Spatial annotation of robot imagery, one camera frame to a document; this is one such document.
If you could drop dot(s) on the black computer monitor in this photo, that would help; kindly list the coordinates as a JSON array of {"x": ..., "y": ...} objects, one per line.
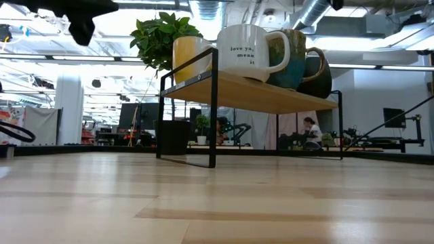
[{"x": 393, "y": 118}]

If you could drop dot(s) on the white room pillar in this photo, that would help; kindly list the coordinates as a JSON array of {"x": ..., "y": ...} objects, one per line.
[{"x": 69, "y": 108}]

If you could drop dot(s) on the teal and brown glazed mug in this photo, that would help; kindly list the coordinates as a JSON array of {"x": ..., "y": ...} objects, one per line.
[{"x": 288, "y": 67}]

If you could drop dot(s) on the white mug with black lettering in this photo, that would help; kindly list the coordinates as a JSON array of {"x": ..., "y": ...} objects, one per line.
[{"x": 240, "y": 51}]

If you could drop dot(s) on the small plant in white pot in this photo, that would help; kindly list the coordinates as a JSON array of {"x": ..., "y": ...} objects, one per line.
[{"x": 202, "y": 130}]

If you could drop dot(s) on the black plant pot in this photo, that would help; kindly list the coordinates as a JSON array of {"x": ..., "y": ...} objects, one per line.
[{"x": 174, "y": 137}]

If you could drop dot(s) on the black monitor pair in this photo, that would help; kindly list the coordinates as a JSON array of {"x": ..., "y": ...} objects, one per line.
[{"x": 139, "y": 117}]

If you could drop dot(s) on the black metal table frame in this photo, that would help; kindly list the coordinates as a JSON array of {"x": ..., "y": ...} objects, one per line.
[{"x": 68, "y": 149}]

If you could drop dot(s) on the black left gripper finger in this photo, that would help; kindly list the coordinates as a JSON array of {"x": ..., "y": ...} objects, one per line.
[{"x": 103, "y": 6}]

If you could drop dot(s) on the person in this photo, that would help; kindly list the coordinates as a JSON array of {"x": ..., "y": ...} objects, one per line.
[
  {"x": 222, "y": 130},
  {"x": 313, "y": 132}
]

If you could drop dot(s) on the silver ventilation duct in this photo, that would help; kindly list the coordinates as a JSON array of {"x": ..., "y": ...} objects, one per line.
[{"x": 310, "y": 13}]

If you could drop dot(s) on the green leafy plant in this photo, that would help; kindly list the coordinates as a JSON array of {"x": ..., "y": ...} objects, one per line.
[{"x": 157, "y": 40}]

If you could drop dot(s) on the wooden shelf with black frame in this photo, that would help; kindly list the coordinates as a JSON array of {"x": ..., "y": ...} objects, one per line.
[{"x": 251, "y": 95}]

